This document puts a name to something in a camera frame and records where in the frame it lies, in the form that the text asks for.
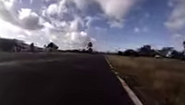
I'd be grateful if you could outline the round dark tree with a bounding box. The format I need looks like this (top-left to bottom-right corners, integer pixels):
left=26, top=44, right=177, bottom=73
left=46, top=40, right=60, bottom=52

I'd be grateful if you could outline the dry grass verge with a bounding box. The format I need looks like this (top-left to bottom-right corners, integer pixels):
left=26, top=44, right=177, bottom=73
left=100, top=49, right=185, bottom=105

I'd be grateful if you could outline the low building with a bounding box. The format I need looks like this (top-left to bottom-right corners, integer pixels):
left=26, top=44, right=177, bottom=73
left=0, top=36, right=31, bottom=56

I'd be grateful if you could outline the row of dark trees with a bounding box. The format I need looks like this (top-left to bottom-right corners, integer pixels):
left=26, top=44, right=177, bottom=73
left=115, top=32, right=185, bottom=64

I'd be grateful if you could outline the white painted edge line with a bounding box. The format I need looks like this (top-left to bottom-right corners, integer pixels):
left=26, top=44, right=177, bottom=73
left=98, top=55, right=166, bottom=105

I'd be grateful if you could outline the dark asphalt road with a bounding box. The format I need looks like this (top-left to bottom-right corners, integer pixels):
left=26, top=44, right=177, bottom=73
left=0, top=42, right=154, bottom=105

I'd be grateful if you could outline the lone tree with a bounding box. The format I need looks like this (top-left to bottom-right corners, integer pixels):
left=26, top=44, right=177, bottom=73
left=84, top=41, right=95, bottom=55

